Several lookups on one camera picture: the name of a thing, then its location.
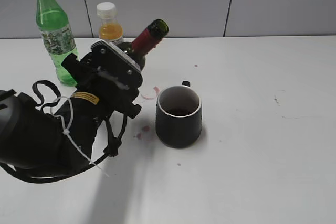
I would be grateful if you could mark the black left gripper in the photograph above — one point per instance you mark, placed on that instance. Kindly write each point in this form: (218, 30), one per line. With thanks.
(96, 96)

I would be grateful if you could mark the dark red wine bottle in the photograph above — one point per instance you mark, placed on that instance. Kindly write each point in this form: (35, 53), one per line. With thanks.
(145, 41)

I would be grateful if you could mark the black mug white inside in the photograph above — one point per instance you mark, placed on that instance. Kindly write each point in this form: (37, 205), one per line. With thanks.
(178, 119)

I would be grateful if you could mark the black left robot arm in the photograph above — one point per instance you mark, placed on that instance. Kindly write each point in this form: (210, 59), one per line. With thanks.
(47, 142)

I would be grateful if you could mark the white zip tie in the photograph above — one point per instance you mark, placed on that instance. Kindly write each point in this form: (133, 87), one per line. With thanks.
(66, 131)

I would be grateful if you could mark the orange juice bottle white cap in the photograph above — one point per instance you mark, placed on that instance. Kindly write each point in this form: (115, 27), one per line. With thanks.
(110, 30)

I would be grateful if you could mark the green plastic soda bottle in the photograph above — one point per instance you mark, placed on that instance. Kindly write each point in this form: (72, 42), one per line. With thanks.
(53, 24)

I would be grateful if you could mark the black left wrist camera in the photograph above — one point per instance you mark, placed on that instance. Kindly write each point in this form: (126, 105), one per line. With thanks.
(116, 64)

